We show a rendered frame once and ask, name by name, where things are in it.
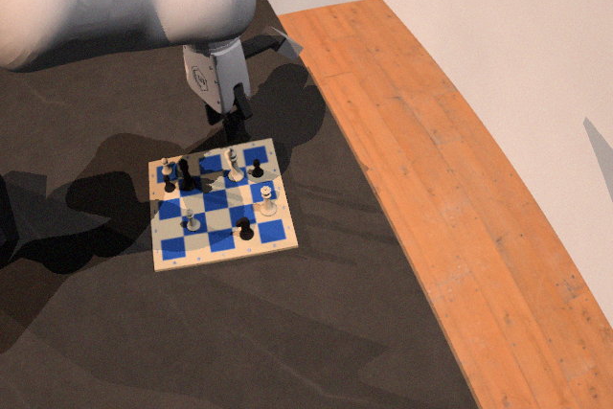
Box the white pawn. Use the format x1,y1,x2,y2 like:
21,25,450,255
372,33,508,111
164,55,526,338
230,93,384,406
161,158,172,175

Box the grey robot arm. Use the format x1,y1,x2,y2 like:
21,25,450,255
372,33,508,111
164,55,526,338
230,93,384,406
0,0,304,73

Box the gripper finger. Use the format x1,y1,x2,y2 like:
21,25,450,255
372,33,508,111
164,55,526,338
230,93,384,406
205,104,224,125
222,83,253,142

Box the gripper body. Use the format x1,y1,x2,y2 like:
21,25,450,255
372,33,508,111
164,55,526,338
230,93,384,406
183,36,250,115

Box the blue and cream chessboard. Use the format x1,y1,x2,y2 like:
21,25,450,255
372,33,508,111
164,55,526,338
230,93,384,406
148,138,298,272

